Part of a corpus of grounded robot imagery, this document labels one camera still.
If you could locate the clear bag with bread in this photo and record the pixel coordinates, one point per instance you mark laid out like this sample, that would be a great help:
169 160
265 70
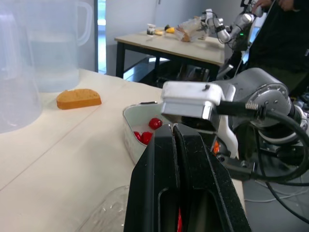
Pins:
190 30

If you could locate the yellow fruit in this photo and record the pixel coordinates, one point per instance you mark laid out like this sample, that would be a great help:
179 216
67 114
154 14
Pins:
170 30

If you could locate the silver robot arm with green light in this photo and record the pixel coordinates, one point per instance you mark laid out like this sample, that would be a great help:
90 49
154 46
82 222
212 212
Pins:
229 26

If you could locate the clear bowl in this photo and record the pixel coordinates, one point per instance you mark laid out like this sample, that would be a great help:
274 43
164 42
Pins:
108 212

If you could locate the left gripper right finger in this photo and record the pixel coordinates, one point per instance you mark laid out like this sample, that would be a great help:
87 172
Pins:
207 183

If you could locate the tan table with black legs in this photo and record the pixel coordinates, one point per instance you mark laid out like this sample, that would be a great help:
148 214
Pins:
173 48

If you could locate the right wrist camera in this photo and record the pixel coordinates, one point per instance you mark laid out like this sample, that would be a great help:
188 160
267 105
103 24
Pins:
188 96

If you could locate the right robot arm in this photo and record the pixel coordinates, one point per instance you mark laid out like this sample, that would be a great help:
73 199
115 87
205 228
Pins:
263 94

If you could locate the person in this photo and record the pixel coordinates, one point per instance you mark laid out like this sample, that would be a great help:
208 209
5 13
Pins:
280 36

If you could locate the red cherry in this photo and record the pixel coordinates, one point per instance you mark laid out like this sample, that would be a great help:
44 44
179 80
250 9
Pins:
137 135
155 123
146 138

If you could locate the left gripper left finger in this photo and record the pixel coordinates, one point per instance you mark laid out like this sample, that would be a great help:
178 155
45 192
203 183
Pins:
149 183

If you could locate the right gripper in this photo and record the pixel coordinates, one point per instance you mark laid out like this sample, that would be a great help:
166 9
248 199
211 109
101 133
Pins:
200 123

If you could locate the brown bread slice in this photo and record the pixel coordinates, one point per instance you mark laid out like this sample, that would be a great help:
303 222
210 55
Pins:
78 99

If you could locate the clear plastic container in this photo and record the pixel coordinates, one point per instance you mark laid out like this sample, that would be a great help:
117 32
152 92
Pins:
17 79

